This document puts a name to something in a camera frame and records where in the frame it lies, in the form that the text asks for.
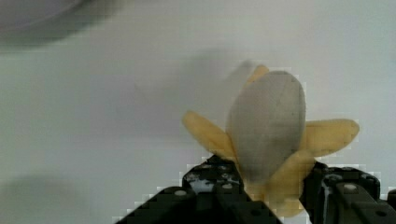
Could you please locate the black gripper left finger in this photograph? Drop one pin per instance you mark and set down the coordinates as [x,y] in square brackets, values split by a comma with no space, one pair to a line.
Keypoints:
[211,193]

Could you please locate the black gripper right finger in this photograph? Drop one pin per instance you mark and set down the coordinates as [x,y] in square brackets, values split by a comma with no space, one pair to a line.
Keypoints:
[346,195]

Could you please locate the yellow plush peeled banana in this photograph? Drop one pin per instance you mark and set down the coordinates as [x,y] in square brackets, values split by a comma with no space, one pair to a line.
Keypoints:
[273,146]

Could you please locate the grey round plate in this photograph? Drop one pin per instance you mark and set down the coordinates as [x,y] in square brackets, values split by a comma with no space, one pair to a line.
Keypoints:
[20,15]

